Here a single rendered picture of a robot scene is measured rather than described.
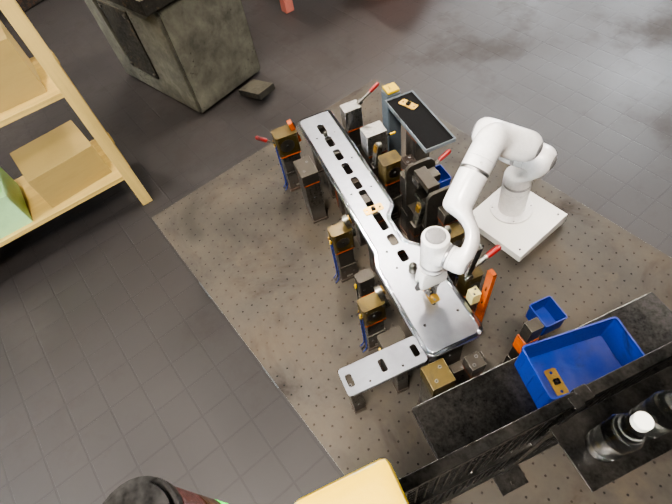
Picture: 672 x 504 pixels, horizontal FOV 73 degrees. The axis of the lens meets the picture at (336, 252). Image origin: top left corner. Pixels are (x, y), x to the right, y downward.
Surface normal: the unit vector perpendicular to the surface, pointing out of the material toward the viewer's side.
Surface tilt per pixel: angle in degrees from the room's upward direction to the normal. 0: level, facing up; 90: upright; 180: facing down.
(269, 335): 0
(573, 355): 0
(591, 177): 0
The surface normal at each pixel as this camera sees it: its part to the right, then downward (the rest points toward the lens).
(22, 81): 0.57, 0.63
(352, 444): -0.12, -0.56
